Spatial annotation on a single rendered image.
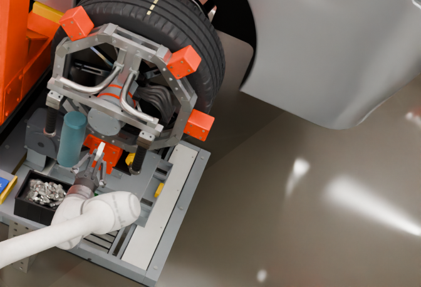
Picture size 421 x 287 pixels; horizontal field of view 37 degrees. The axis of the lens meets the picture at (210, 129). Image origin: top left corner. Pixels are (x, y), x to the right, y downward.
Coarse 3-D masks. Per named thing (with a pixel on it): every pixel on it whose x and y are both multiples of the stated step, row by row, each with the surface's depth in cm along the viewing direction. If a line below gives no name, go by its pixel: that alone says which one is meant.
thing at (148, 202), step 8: (56, 160) 296; (160, 160) 314; (56, 168) 293; (160, 168) 310; (168, 168) 314; (56, 176) 293; (64, 176) 294; (152, 176) 308; (160, 176) 307; (168, 176) 311; (152, 184) 305; (160, 184) 302; (96, 192) 293; (104, 192) 294; (144, 192) 301; (152, 192) 302; (160, 192) 305; (144, 200) 294; (152, 200) 299; (144, 208) 293; (152, 208) 294; (144, 216) 292; (144, 224) 293
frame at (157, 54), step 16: (96, 32) 222; (112, 32) 220; (128, 32) 223; (64, 48) 229; (80, 48) 228; (128, 48) 221; (144, 48) 220; (160, 48) 222; (64, 64) 235; (160, 64) 221; (176, 80) 224; (176, 96) 229; (192, 96) 232; (176, 128) 241; (112, 144) 258; (128, 144) 255; (160, 144) 249; (176, 144) 247
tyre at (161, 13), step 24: (96, 0) 231; (120, 0) 227; (144, 0) 228; (168, 0) 231; (96, 24) 229; (120, 24) 226; (144, 24) 223; (168, 24) 224; (192, 24) 232; (216, 48) 241; (216, 72) 241
